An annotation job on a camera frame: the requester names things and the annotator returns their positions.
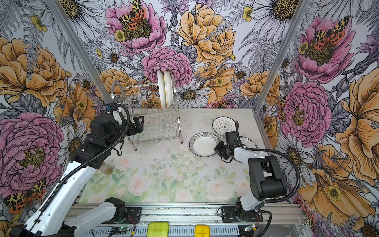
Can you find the right yellow box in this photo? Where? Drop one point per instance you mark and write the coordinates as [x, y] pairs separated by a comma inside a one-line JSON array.
[[202, 231]]

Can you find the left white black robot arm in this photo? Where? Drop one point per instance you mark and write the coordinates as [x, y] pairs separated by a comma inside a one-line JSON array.
[[49, 220]]

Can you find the right aluminium corner post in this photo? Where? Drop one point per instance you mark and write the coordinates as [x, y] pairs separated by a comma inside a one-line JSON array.
[[288, 38]]

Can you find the small green circuit board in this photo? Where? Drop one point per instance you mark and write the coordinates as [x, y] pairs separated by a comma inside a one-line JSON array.
[[120, 230]]

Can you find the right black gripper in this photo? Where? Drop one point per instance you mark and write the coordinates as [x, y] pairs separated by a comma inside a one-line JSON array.
[[217, 148]]

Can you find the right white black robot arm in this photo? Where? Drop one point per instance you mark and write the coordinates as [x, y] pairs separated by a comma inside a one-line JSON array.
[[265, 178]]

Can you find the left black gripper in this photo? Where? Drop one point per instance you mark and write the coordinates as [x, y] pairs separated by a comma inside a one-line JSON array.
[[139, 126]]

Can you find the chrome wire dish rack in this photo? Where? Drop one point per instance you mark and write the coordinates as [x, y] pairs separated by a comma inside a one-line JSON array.
[[160, 123]]

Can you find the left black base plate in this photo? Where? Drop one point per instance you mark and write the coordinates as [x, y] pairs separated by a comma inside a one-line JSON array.
[[127, 215]]

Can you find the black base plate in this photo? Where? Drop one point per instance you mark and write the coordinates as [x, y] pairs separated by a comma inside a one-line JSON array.
[[127, 215], [231, 214]]

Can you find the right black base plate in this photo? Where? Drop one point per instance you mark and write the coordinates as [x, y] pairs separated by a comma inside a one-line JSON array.
[[231, 214]]

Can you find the plain white plate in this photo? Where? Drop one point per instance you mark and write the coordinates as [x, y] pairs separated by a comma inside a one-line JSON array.
[[248, 143]]

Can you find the aluminium corner post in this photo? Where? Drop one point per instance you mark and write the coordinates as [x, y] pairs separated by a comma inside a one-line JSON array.
[[68, 29], [288, 38]]

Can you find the left aluminium corner post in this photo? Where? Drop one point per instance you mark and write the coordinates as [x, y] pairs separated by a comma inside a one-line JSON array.
[[68, 29]]

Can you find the left yellow green box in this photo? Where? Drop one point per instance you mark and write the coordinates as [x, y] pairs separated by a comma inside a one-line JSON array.
[[158, 229]]

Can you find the black striped rim plate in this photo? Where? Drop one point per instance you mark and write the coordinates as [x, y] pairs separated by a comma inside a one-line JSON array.
[[203, 144]]

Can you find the aluminium front rail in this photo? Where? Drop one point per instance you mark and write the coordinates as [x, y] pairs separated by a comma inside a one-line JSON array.
[[286, 220]]

